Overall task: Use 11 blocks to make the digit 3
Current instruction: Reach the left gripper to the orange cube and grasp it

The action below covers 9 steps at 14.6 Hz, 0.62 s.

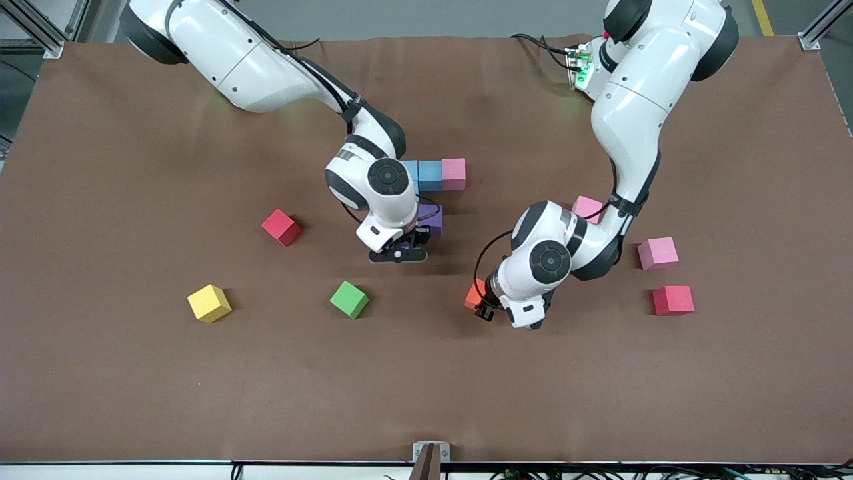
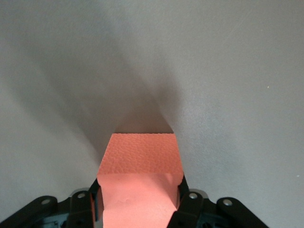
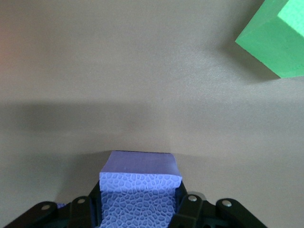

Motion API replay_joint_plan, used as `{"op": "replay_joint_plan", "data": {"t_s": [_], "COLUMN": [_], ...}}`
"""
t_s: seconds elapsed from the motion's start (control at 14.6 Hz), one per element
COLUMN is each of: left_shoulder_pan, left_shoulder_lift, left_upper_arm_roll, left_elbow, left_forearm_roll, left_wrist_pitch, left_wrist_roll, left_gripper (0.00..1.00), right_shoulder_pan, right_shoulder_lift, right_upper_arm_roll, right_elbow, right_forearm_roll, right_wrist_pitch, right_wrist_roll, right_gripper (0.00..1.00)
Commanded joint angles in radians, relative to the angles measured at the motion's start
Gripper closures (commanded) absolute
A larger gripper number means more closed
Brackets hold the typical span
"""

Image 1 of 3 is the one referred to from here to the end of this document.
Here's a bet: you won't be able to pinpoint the purple foam cube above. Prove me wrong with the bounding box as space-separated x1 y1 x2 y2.
417 204 444 238

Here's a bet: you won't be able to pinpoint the orange foam cube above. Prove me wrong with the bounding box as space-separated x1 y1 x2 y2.
464 278 490 312

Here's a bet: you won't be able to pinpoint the green foam cube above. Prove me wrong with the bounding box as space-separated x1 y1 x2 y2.
330 280 369 320

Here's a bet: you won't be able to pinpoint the pink foam cube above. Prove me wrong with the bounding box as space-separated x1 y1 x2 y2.
573 195 604 224
637 237 680 271
442 158 467 192

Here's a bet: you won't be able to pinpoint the yellow foam cube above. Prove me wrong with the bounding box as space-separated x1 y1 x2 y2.
187 284 233 324

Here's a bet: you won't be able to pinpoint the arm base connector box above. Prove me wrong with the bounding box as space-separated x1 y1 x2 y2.
565 41 595 91

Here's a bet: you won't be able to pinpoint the brown table mat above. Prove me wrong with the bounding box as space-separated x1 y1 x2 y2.
0 35 853 464

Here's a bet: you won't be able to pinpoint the red foam cube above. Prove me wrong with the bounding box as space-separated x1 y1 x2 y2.
261 208 303 248
652 285 695 317

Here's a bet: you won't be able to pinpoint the grey metal table clamp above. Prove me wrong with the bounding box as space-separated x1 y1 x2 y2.
412 441 451 480

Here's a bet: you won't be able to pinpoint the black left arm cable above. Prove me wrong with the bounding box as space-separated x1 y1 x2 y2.
473 157 620 307

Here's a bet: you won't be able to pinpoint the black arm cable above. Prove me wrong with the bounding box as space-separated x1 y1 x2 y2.
227 0 444 231
473 157 620 307

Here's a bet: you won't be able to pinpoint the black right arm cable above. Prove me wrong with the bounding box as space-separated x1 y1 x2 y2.
227 0 444 231

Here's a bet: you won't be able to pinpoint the black base cables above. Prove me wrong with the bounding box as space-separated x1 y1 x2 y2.
510 32 575 73

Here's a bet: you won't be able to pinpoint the aluminium frame post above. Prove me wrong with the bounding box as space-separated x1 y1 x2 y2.
798 0 853 51
0 0 65 59

